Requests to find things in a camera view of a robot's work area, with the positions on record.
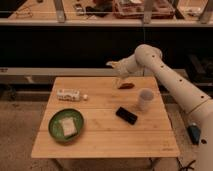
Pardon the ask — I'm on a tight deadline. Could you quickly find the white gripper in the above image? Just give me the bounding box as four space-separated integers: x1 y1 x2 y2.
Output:
106 55 138 89

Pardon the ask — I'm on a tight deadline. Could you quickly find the red pepper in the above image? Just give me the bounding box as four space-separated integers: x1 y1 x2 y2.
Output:
118 83 135 89

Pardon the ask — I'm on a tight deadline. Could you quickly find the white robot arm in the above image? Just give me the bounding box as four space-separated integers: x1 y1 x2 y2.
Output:
107 44 213 171

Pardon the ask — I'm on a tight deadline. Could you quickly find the black smartphone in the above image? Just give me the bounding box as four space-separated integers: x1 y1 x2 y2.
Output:
116 107 138 125

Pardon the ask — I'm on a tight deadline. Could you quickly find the wooden folding table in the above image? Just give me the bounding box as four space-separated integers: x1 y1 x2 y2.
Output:
31 77 180 159

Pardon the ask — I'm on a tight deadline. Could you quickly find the metal shelf rack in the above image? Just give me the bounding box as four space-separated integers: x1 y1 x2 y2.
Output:
0 0 213 27

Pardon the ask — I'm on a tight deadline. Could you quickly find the red basket on shelf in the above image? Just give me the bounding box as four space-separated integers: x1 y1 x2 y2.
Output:
113 0 175 19

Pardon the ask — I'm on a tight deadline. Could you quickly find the white sponge block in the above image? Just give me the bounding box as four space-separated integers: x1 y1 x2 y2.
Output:
60 117 77 137

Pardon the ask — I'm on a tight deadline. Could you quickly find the green plate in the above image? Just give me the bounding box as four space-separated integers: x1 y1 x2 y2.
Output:
48 109 84 143

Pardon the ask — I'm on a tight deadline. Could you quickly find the blue box on floor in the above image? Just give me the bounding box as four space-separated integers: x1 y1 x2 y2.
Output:
187 125 201 145

